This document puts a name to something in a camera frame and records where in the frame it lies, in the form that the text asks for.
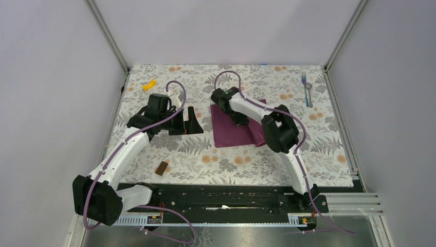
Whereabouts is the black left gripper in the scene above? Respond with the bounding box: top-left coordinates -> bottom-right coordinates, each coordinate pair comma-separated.
159,106 -> 203,135

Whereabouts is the purple cloth napkin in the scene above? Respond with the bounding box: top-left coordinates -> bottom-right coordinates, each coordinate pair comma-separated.
210,104 -> 266,148

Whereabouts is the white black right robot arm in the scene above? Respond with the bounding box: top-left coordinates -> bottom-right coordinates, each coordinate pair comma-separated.
211,87 -> 315,212

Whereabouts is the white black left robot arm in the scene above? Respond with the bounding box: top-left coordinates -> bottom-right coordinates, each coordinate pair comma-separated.
72,93 -> 188,225

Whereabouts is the floral patterned table mat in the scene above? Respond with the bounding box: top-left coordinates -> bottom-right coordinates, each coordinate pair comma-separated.
108,65 -> 353,187

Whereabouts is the brown rectangular block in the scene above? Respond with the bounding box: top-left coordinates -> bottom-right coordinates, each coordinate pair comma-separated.
155,161 -> 168,176

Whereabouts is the yellow plastic block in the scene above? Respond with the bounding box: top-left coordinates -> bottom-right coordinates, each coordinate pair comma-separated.
142,79 -> 157,92

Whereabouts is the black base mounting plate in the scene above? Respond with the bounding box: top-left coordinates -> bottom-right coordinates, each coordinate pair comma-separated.
149,184 -> 329,220

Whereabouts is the iridescent fork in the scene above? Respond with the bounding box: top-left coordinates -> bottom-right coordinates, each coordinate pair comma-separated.
301,73 -> 309,107

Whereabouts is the silver spoon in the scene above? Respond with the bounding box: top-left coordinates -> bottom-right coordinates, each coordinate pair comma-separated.
305,82 -> 313,108

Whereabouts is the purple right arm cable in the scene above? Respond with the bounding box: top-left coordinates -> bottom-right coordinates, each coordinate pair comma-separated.
213,70 -> 357,237

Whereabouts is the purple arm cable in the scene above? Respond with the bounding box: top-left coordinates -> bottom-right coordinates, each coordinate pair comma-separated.
82,80 -> 198,244
213,70 -> 357,237

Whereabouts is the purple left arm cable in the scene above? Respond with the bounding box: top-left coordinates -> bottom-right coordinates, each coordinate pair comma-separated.
82,80 -> 198,244

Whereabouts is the slotted grey cable duct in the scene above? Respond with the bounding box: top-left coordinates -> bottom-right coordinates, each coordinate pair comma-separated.
89,215 -> 309,228

